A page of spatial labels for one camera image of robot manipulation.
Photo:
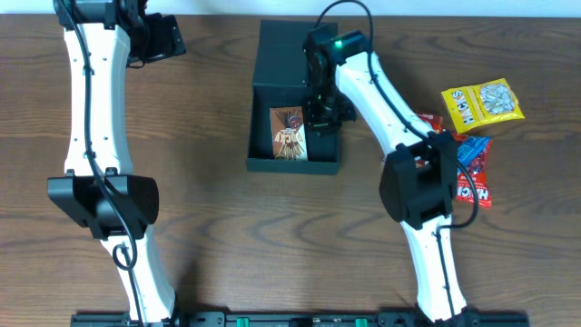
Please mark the black box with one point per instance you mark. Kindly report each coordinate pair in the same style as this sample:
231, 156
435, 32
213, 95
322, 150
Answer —
280, 79

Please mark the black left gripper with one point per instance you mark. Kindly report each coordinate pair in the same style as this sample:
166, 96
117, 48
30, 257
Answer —
160, 48

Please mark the yellow Hacks candy bag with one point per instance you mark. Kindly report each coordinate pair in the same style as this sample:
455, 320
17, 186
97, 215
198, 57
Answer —
477, 105

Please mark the red Hello Panda pack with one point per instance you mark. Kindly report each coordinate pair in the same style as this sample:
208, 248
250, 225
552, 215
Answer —
435, 121

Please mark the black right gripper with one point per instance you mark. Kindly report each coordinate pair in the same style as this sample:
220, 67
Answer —
328, 116

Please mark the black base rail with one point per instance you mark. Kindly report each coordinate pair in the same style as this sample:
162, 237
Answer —
398, 318

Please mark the brown Pocky box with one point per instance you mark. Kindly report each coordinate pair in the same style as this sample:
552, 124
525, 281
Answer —
288, 134

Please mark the red Hacks candy bag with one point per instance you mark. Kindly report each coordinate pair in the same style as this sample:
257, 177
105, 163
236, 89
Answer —
477, 173

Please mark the blue wrapped cookie pack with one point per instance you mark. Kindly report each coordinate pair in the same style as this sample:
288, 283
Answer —
471, 148

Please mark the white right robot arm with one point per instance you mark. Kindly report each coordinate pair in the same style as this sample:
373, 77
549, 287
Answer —
419, 178

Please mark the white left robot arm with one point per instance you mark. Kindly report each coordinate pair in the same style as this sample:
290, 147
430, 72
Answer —
99, 189

